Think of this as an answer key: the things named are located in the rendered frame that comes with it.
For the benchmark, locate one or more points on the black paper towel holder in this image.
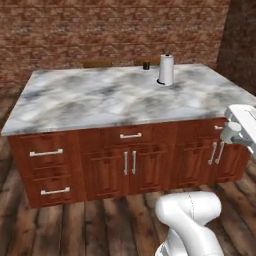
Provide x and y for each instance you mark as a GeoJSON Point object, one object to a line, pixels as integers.
{"type": "Point", "coordinates": [159, 81]}

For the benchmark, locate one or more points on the white paper towel roll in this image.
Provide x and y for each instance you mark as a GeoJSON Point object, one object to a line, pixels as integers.
{"type": "Point", "coordinates": [166, 70]}

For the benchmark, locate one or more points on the marble top wooden kitchen island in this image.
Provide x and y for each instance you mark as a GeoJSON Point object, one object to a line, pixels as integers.
{"type": "Point", "coordinates": [100, 100]}

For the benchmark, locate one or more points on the wooden cupboard door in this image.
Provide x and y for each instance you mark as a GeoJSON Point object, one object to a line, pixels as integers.
{"type": "Point", "coordinates": [233, 163]}
{"type": "Point", "coordinates": [105, 173]}
{"type": "Point", "coordinates": [191, 163]}
{"type": "Point", "coordinates": [151, 168]}

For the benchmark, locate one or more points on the brown wooden stool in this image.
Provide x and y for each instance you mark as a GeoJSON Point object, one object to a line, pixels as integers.
{"type": "Point", "coordinates": [96, 63]}
{"type": "Point", "coordinates": [146, 61]}

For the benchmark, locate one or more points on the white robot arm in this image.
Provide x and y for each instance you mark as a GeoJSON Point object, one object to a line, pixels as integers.
{"type": "Point", "coordinates": [186, 216]}

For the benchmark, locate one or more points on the dark cup of hot chocolate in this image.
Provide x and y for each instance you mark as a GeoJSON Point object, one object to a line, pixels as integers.
{"type": "Point", "coordinates": [146, 65]}

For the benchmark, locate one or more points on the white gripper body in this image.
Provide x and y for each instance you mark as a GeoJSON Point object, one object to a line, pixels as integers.
{"type": "Point", "coordinates": [243, 116]}

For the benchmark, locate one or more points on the wide wooden drawer front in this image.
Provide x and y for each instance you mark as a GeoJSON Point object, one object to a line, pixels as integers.
{"type": "Point", "coordinates": [46, 163]}
{"type": "Point", "coordinates": [53, 181]}

